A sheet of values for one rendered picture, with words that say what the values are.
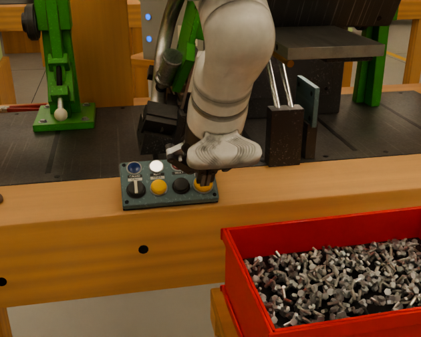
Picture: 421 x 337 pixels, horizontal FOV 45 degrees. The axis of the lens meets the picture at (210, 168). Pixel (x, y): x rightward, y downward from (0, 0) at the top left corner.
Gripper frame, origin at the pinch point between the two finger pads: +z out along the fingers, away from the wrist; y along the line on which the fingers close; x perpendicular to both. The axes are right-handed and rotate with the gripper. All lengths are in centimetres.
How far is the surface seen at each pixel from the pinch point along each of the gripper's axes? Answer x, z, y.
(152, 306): -18, 129, 5
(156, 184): -0.2, 2.0, 7.3
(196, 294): -21, 131, -13
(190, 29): -29.5, -1.5, -1.6
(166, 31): -39.4, 8.5, 1.4
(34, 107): -48, 42, 34
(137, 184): -0.5, 2.0, 10.2
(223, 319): 20.9, 4.0, 0.0
